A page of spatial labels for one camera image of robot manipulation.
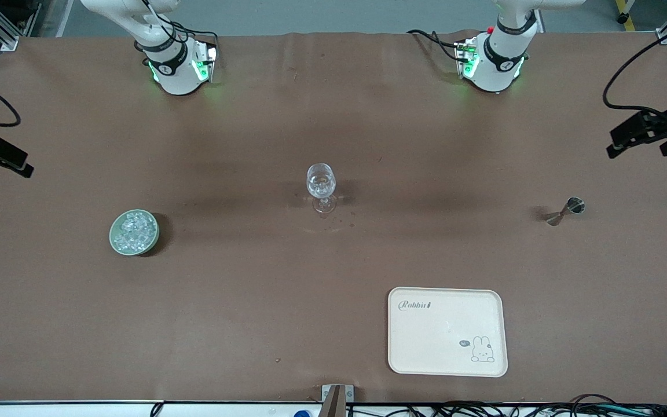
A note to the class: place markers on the grey metal bracket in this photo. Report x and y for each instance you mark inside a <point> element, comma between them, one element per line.
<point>336,397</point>

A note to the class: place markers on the steel double jigger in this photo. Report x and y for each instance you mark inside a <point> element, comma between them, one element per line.
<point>575,205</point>

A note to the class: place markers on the clear wine glass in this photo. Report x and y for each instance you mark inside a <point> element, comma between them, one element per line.
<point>321,182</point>

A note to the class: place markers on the blue cap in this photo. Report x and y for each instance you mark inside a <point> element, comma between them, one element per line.
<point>303,413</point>

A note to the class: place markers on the green round bowl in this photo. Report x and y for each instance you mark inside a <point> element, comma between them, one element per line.
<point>113,236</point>

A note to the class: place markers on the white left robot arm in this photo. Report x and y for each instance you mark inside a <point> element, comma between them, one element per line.
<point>495,75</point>

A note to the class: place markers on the cream rabbit print tray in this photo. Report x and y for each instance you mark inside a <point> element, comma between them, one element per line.
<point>443,324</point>

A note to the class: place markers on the brown table mat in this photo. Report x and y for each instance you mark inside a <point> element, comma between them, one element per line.
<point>252,301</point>

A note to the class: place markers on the heap of clear ice cubes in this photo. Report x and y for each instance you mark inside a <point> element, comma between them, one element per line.
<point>134,230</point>

